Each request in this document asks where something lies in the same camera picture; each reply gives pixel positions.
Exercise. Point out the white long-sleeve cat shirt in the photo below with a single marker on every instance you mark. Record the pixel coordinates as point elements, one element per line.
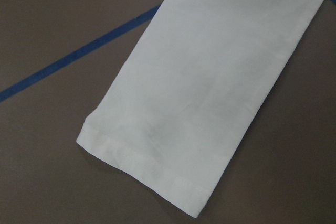
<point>185,97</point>

